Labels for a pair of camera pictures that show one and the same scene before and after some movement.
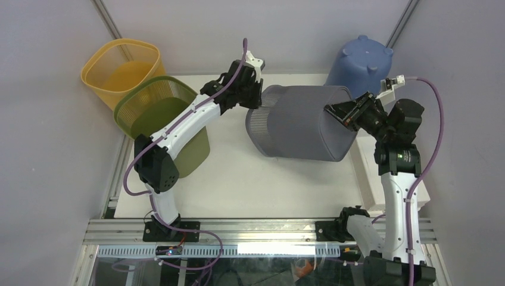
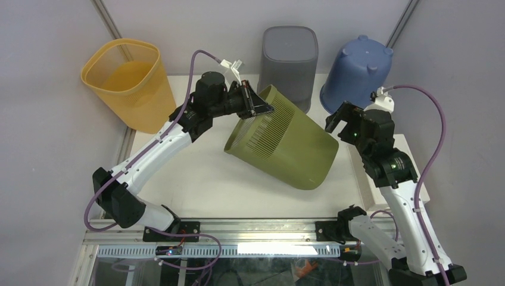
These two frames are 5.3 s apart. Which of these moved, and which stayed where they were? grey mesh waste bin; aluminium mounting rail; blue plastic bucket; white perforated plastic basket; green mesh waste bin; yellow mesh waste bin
Moved: grey mesh waste bin; green mesh waste bin
Stayed: aluminium mounting rail; blue plastic bucket; yellow mesh waste bin; white perforated plastic basket
